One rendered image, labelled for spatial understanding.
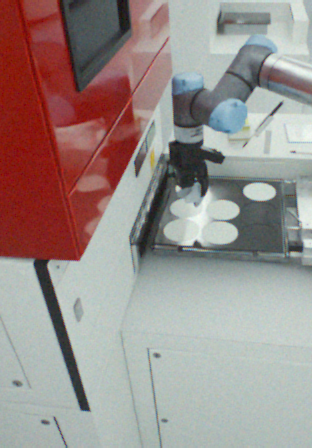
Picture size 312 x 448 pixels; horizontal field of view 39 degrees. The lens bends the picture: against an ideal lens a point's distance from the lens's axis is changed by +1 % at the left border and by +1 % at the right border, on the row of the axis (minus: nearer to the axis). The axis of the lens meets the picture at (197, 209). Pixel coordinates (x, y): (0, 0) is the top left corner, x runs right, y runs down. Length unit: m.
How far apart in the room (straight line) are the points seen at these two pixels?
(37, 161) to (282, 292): 0.77
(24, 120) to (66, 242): 0.18
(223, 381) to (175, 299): 0.24
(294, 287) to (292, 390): 0.25
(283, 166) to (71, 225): 0.95
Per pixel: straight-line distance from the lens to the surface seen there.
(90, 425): 1.04
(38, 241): 0.66
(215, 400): 1.26
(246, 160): 1.44
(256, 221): 1.25
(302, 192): 1.43
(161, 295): 1.15
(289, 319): 1.11
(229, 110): 0.92
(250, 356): 1.10
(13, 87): 0.54
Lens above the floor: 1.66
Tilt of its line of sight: 36 degrees down
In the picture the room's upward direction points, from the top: 1 degrees counter-clockwise
